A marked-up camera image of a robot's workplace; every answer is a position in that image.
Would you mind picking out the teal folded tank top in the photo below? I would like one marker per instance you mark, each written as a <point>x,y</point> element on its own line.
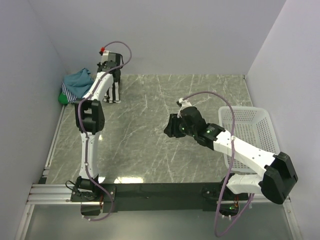
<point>78,83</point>

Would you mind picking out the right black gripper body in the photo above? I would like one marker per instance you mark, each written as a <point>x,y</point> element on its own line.
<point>186,130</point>

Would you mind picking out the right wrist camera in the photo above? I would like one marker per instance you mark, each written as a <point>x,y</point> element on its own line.
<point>183,103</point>

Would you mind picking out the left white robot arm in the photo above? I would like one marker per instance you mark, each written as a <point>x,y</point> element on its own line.
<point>90,121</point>

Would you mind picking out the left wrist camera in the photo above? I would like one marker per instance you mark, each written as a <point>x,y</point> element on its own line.
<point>107,56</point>

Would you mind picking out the blue striped folded tank top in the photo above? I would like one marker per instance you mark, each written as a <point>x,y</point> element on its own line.
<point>69,89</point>

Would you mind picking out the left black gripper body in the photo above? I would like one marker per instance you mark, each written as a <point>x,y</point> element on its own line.
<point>100,64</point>

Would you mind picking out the aluminium rail frame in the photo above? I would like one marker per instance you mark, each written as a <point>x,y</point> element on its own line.
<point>59,194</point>

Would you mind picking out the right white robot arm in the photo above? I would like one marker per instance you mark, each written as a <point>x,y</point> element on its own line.
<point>274,174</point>

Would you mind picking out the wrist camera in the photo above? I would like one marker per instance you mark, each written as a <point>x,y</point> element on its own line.
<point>183,103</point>
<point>107,56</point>

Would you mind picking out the black white striped tank top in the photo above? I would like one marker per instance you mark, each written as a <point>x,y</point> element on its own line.
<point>113,94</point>

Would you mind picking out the white plastic mesh basket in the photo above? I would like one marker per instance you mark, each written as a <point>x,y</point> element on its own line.
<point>252,125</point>

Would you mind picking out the green folded tank top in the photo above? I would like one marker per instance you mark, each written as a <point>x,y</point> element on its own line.
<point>66,99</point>

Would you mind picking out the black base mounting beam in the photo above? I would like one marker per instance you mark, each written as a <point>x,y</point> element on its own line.
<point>152,196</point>

